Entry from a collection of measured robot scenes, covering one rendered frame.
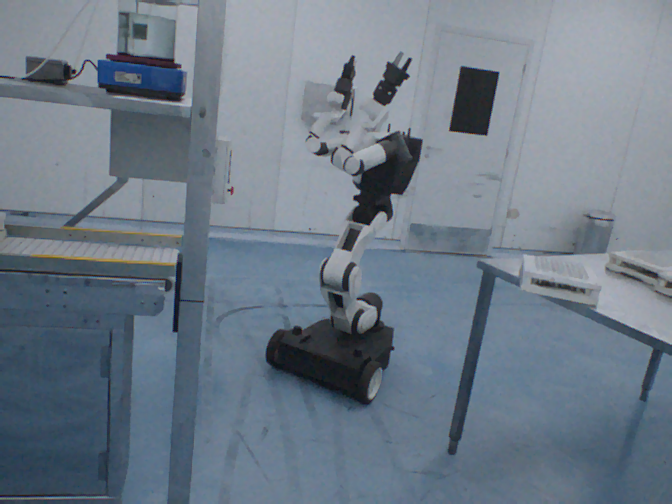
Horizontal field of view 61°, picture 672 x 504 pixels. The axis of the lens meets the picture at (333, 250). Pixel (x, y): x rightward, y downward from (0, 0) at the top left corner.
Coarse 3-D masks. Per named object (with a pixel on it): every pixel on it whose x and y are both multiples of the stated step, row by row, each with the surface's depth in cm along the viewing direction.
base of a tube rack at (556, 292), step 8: (520, 272) 208; (520, 280) 200; (520, 288) 193; (528, 288) 192; (536, 288) 191; (544, 288) 191; (552, 288) 192; (560, 288) 192; (552, 296) 190; (560, 296) 190; (568, 296) 189; (576, 296) 188; (584, 296) 188
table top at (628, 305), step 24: (480, 264) 226; (504, 264) 224; (600, 264) 245; (624, 288) 213; (648, 288) 218; (576, 312) 189; (600, 312) 182; (624, 312) 185; (648, 312) 188; (648, 336) 168
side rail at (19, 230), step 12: (12, 228) 162; (24, 228) 163; (36, 228) 164; (48, 228) 164; (96, 240) 168; (108, 240) 168; (120, 240) 169; (132, 240) 170; (144, 240) 170; (156, 240) 171; (168, 240) 172; (180, 240) 172
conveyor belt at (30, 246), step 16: (16, 240) 161; (32, 240) 163; (48, 240) 164; (80, 256) 155; (96, 256) 156; (112, 256) 158; (128, 256) 160; (144, 256) 162; (160, 256) 164; (176, 256) 167; (64, 272) 144; (80, 272) 144
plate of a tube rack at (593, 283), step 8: (528, 256) 211; (528, 264) 200; (528, 272) 191; (536, 272) 191; (544, 272) 192; (592, 272) 201; (552, 280) 189; (560, 280) 189; (568, 280) 188; (576, 280) 188; (584, 280) 189; (592, 280) 190; (592, 288) 186; (600, 288) 186
